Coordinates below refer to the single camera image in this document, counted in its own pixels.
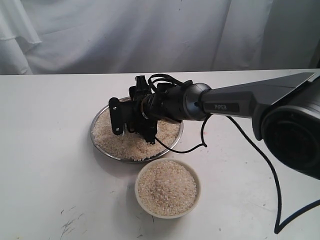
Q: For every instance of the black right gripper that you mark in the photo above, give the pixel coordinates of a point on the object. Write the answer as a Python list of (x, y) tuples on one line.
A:
[(148, 98)]

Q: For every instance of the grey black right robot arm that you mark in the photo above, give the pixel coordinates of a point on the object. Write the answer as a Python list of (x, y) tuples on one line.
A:
[(284, 111)]

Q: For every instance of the round steel rice plate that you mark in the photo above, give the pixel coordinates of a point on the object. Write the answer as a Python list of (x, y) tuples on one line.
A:
[(131, 147)]

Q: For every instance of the white bowl of rice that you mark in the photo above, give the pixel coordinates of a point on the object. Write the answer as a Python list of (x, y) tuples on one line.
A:
[(167, 188)]

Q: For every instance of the white fabric backdrop curtain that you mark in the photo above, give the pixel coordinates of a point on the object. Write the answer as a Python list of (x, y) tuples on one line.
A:
[(156, 36)]

